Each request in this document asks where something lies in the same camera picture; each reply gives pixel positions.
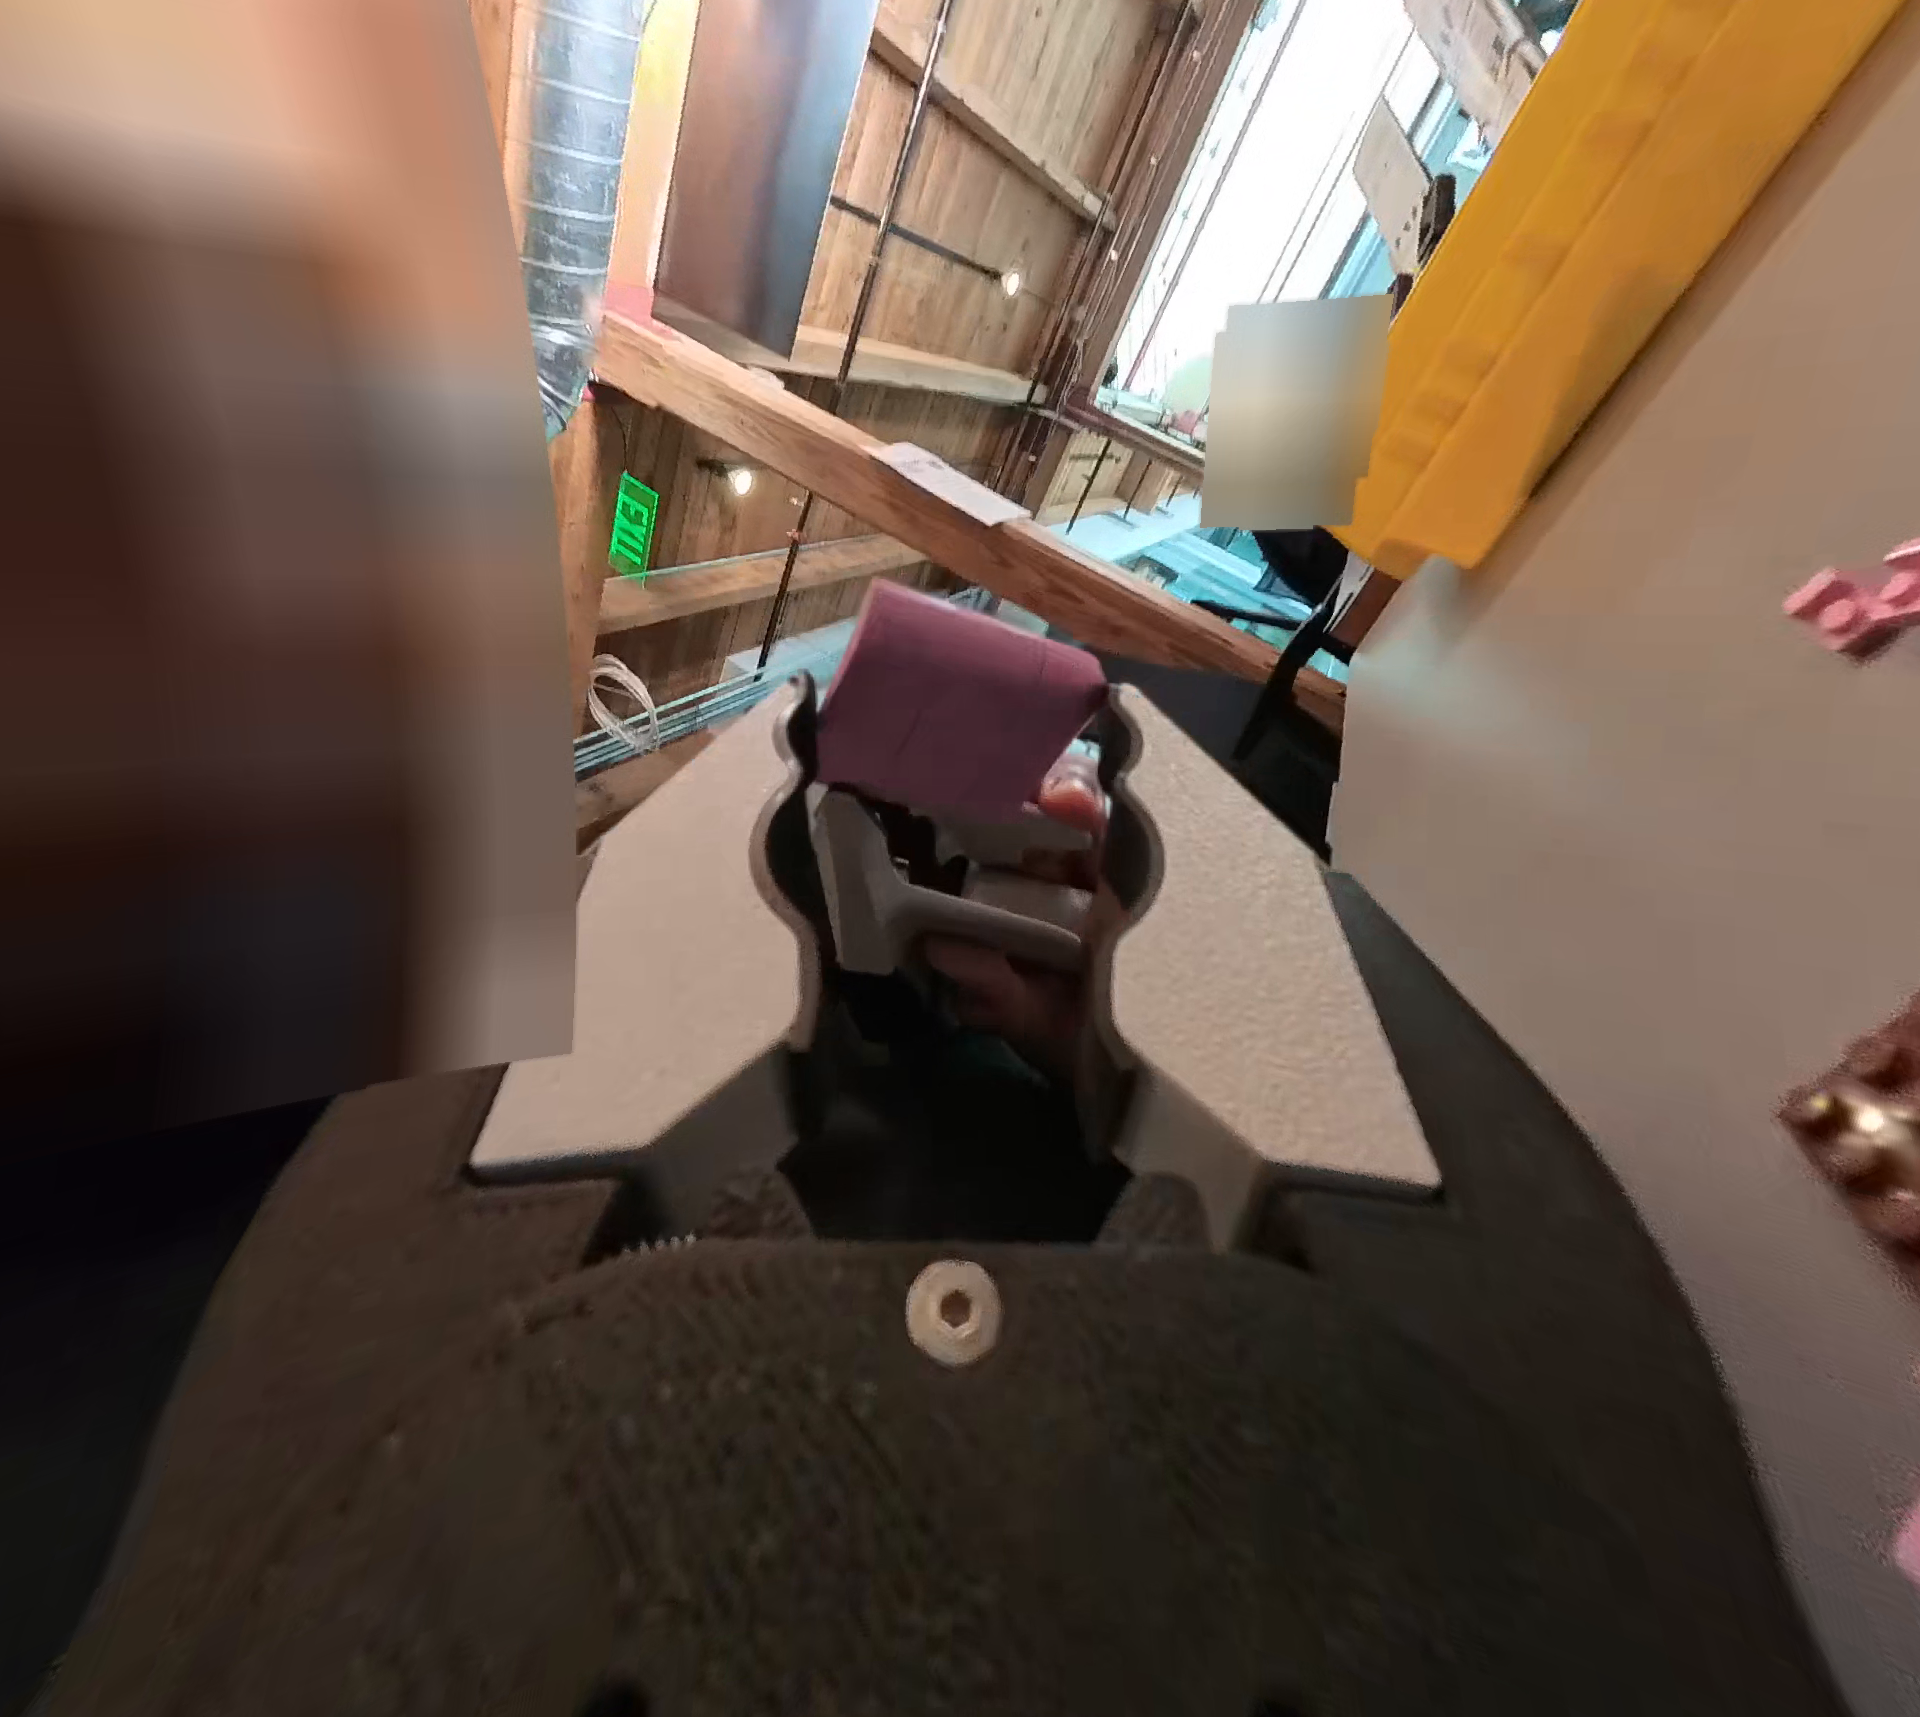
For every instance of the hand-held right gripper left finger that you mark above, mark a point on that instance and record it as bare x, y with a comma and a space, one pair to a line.
676, 969

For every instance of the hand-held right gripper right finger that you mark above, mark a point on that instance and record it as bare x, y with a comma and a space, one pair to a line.
1277, 998

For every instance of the pink rounded tile block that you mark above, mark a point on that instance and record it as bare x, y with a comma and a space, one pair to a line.
947, 697

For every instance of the pile of mixed toy bricks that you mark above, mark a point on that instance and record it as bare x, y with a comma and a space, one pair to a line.
1862, 606

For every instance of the person's left hand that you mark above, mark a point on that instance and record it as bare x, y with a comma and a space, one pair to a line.
1021, 1013

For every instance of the white paper sign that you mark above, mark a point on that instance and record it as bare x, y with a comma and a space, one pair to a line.
961, 480

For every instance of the green exit sign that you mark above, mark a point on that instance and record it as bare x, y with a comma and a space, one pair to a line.
635, 521

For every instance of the wooden railing beam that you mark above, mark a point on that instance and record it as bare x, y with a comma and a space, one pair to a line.
780, 428

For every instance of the yellow plastic bin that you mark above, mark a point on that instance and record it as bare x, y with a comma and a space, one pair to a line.
1576, 248

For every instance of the small cardboard sheet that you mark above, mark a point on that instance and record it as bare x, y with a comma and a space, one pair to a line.
1400, 182

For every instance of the silver air duct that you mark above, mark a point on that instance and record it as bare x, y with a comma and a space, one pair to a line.
577, 97

